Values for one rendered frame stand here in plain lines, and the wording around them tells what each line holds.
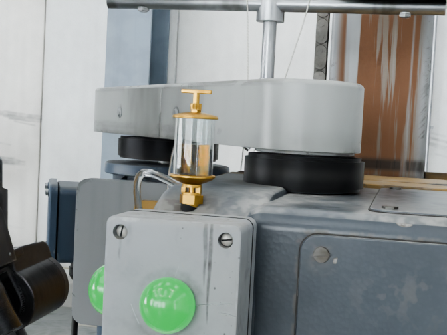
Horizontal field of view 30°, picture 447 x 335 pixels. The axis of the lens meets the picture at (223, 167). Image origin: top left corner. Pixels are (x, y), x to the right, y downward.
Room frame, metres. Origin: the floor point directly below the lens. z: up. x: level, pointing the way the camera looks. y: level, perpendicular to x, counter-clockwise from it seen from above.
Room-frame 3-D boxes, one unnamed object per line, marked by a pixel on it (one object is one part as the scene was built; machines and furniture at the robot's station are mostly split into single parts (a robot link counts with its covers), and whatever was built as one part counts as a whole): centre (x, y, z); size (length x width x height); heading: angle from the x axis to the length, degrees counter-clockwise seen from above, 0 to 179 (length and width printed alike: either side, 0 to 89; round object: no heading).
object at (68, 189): (0.98, 0.17, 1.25); 0.10 x 0.08 x 0.12; 12
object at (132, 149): (1.00, 0.07, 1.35); 0.12 x 0.12 x 0.04
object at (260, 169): (0.63, -0.06, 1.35); 0.09 x 0.09 x 0.03
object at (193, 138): (0.52, 0.02, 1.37); 0.03 x 0.02 x 0.03; 77
